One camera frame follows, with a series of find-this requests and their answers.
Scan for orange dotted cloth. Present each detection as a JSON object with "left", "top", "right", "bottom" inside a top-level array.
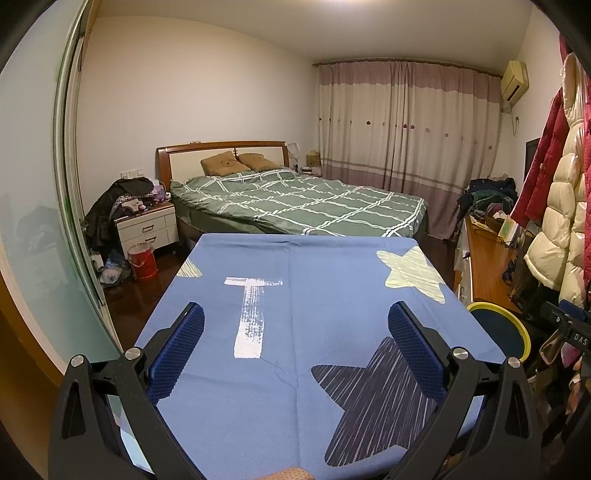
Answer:
[{"left": 259, "top": 466, "right": 315, "bottom": 480}]

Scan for yellow rimmed stool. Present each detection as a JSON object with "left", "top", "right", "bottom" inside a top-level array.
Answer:
[{"left": 466, "top": 302, "right": 532, "bottom": 363}]

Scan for white puffer jacket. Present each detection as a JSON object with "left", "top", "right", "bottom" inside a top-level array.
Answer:
[{"left": 524, "top": 53, "right": 591, "bottom": 304}]

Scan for glass wardrobe door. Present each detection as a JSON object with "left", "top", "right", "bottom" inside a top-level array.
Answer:
[{"left": 0, "top": 0, "right": 122, "bottom": 354}]

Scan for brown pillow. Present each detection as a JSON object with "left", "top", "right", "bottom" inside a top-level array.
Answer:
[
  {"left": 238, "top": 153, "right": 283, "bottom": 172},
  {"left": 200, "top": 151, "right": 250, "bottom": 176}
]

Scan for pink beige curtain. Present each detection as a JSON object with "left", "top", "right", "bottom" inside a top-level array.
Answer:
[{"left": 316, "top": 58, "right": 504, "bottom": 241}]

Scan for beige air conditioner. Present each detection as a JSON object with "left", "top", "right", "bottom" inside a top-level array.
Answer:
[{"left": 500, "top": 60, "right": 530, "bottom": 114}]

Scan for wooden desk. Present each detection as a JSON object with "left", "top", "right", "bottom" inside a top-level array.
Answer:
[{"left": 455, "top": 215, "right": 523, "bottom": 315}]

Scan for blue star tablecloth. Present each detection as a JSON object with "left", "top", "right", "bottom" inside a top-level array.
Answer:
[{"left": 117, "top": 233, "right": 506, "bottom": 480}]

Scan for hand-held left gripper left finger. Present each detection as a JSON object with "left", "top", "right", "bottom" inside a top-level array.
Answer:
[{"left": 48, "top": 302, "right": 206, "bottom": 480}]

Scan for clothes pile on nightstand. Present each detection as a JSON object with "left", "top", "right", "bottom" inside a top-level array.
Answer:
[{"left": 85, "top": 176, "right": 174, "bottom": 260}]

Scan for red jacket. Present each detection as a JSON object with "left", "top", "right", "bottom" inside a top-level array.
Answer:
[{"left": 510, "top": 34, "right": 571, "bottom": 230}]

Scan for white nightstand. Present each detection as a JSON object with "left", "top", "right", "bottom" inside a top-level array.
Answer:
[{"left": 115, "top": 203, "right": 180, "bottom": 262}]

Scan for red bucket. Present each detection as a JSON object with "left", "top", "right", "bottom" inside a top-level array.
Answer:
[{"left": 127, "top": 242, "right": 160, "bottom": 282}]

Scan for plastic bags on floor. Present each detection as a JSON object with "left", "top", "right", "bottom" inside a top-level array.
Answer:
[{"left": 91, "top": 251, "right": 133, "bottom": 289}]

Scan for dark clothes pile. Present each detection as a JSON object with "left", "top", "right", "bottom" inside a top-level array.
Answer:
[{"left": 457, "top": 175, "right": 519, "bottom": 227}]

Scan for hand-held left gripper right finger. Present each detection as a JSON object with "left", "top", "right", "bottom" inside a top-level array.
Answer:
[{"left": 385, "top": 301, "right": 543, "bottom": 480}]

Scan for black television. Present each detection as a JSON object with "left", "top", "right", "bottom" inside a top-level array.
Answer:
[{"left": 524, "top": 137, "right": 541, "bottom": 186}]

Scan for wooden bed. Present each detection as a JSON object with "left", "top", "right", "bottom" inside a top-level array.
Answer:
[{"left": 156, "top": 141, "right": 431, "bottom": 240}]

